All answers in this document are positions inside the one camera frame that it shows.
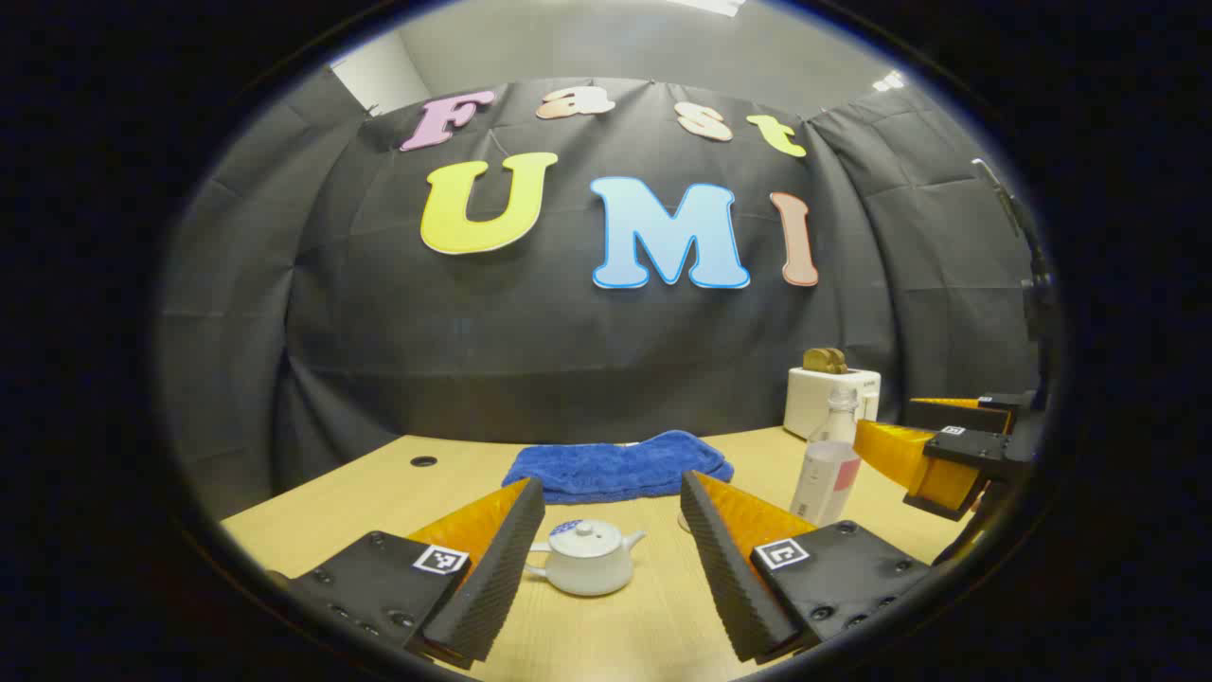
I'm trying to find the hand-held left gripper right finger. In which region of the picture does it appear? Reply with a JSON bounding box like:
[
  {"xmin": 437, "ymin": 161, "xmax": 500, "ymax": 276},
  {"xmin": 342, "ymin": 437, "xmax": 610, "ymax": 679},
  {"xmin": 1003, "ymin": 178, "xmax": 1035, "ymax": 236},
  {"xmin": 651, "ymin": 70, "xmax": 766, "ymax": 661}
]
[{"xmin": 680, "ymin": 470, "xmax": 934, "ymax": 664}]

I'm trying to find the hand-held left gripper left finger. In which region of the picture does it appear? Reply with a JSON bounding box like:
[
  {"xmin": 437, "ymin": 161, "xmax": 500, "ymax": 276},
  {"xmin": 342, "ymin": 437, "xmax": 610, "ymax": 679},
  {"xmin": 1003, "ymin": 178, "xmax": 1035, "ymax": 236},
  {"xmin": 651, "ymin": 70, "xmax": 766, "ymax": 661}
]
[{"xmin": 270, "ymin": 476, "xmax": 546, "ymax": 669}]

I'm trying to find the white ceramic teacup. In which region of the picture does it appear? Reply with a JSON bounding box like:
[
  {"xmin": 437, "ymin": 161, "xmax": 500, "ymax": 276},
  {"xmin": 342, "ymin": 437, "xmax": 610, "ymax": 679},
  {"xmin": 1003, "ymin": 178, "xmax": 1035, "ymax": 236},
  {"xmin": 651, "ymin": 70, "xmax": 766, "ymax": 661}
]
[{"xmin": 524, "ymin": 530, "xmax": 648, "ymax": 598}]

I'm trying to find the clear plastic water bottle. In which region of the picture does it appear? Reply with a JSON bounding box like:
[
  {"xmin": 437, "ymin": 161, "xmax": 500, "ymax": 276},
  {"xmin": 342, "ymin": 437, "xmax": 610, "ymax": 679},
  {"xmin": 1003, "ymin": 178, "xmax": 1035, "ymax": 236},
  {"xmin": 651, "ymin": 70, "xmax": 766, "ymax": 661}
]
[{"xmin": 789, "ymin": 386, "xmax": 863, "ymax": 528}]

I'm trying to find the white toaster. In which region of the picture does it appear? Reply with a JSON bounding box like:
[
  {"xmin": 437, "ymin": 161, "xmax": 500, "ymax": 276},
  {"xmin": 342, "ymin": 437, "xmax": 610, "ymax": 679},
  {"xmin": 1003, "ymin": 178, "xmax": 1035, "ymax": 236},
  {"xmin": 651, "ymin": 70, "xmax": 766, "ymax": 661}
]
[{"xmin": 783, "ymin": 367, "xmax": 882, "ymax": 440}]

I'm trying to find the blue towel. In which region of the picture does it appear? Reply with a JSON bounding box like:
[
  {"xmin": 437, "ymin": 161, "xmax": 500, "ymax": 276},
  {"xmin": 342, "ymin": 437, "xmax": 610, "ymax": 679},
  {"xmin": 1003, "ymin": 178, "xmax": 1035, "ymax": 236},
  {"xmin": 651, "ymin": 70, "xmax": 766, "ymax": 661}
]
[{"xmin": 502, "ymin": 430, "xmax": 735, "ymax": 505}]

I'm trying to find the black backdrop cloth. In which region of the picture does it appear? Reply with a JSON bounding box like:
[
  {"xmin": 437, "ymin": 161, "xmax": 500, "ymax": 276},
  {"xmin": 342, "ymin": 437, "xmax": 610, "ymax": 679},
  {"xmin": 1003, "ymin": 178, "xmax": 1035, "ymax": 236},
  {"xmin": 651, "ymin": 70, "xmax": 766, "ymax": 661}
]
[{"xmin": 156, "ymin": 76, "xmax": 1043, "ymax": 520}]

